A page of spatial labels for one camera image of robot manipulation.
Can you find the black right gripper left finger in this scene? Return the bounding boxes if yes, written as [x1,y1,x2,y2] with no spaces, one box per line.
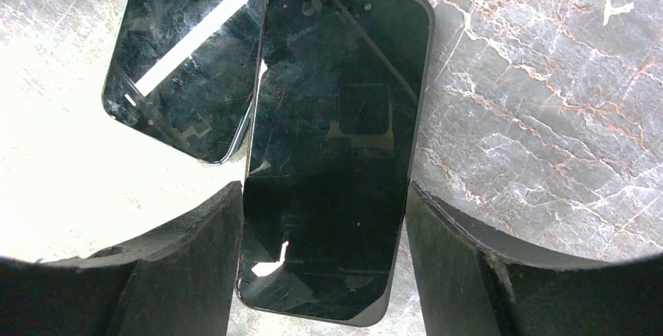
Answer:
[1,181,243,335]

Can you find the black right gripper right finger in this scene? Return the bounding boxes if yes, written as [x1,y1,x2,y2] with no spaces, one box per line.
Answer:
[406,182,662,335]

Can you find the dark grey phone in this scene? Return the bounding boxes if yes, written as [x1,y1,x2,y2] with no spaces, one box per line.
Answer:
[235,0,435,327]

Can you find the black flat phone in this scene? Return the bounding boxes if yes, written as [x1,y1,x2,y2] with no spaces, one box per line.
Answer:
[102,0,266,163]

